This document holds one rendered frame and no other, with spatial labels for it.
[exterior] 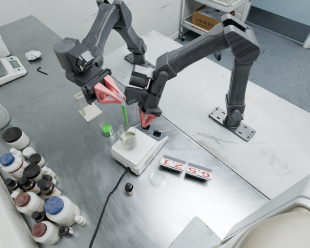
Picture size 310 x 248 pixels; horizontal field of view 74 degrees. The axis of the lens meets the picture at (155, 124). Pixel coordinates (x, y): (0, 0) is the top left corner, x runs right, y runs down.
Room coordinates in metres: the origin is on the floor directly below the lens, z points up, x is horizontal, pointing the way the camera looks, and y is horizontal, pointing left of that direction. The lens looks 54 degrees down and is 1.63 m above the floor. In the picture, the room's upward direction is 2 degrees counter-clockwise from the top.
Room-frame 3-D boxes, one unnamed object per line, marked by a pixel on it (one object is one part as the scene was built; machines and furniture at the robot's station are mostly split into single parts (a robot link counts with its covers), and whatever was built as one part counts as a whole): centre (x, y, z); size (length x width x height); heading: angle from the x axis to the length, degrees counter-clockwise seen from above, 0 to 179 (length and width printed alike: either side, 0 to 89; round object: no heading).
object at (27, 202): (0.19, 0.40, 0.95); 0.06 x 0.06 x 0.11
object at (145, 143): (0.38, 0.08, 0.98); 0.12 x 0.12 x 0.01; 53
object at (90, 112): (0.61, 0.30, 0.96); 0.08 x 0.08 x 0.13; 42
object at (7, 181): (0.26, 0.48, 0.94); 0.04 x 0.04 x 0.09
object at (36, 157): (0.36, 0.45, 0.92); 0.04 x 0.04 x 0.04
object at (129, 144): (0.39, 0.09, 1.03); 0.07 x 0.06 x 0.08; 144
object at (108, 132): (0.50, 0.20, 0.93); 0.04 x 0.04 x 0.06
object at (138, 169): (0.40, 0.06, 0.94); 0.22 x 0.13 x 0.08; 143
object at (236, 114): (0.52, -0.32, 1.00); 0.09 x 0.06 x 0.06; 174
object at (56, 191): (0.24, 0.36, 0.95); 0.04 x 0.04 x 0.11
